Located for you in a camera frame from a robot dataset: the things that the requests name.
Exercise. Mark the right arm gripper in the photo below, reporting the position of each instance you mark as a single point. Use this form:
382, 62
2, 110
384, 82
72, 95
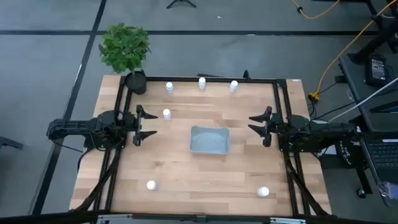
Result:
278, 126

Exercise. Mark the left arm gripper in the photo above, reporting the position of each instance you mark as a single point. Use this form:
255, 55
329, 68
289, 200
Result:
132, 124

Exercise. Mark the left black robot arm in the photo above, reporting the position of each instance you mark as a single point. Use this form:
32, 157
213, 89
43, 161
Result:
77, 126

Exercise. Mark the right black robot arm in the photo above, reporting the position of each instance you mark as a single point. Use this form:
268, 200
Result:
323, 127

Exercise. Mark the white pill bottle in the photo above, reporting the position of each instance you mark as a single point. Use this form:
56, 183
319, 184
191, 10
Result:
167, 114
263, 191
202, 83
152, 185
233, 86
169, 88

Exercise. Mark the pale rectangular basket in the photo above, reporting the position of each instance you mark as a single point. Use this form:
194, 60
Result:
210, 140

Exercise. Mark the black plant pot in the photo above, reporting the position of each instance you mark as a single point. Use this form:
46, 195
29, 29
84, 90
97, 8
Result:
136, 83

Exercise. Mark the green leafy plant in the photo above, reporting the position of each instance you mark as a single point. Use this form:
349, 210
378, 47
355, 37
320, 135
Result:
124, 46

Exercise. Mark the black side desk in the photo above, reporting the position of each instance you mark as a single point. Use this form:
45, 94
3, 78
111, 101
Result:
357, 84

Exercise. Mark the black caster wheel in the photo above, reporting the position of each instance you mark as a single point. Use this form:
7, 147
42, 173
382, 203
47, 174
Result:
361, 193

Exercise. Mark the black laptop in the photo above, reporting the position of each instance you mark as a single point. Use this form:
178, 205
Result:
384, 155

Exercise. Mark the black tripod foot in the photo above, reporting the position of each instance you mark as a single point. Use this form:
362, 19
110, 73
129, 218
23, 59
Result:
181, 3

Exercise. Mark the black power adapter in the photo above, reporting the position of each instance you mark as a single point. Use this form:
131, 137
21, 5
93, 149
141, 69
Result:
377, 69

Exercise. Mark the black chair leg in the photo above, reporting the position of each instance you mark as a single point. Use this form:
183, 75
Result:
11, 143

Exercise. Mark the black stand base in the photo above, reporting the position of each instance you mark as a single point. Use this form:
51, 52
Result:
377, 34

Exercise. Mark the black aluminium table frame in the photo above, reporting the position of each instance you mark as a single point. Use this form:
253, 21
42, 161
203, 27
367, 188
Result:
289, 174

